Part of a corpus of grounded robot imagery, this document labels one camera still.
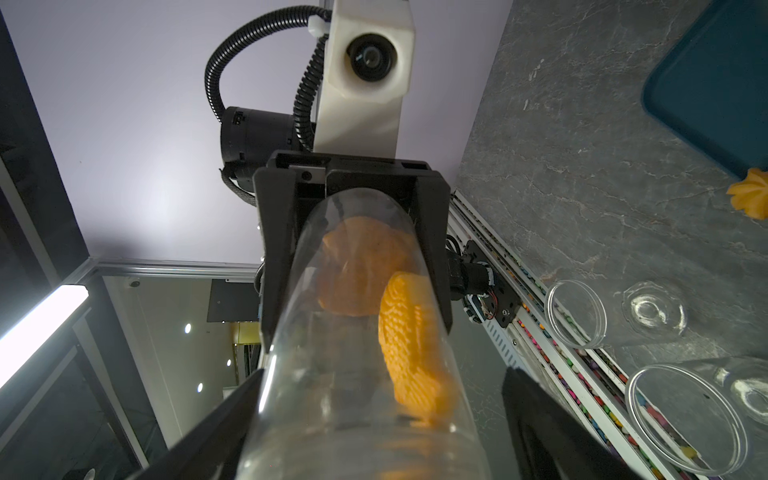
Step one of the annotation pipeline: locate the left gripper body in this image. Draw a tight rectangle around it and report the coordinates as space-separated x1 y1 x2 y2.
253 150 453 345

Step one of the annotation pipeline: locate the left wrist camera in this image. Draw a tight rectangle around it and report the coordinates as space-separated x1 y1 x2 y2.
313 1 415 158

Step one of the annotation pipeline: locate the clear cookie jar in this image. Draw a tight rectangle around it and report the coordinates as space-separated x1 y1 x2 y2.
625 356 767 479
237 188 490 479
619 280 689 345

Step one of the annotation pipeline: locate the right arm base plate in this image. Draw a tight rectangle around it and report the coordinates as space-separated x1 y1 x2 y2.
445 234 522 329

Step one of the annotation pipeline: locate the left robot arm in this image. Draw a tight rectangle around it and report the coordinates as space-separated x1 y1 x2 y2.
204 1 453 341

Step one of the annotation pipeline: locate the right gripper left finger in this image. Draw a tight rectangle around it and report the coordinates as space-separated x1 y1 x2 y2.
130 369 264 479

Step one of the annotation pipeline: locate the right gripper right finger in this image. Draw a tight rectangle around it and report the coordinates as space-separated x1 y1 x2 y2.
501 367 639 480

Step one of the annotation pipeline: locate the teal plastic tray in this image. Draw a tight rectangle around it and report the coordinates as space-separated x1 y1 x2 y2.
641 0 767 180

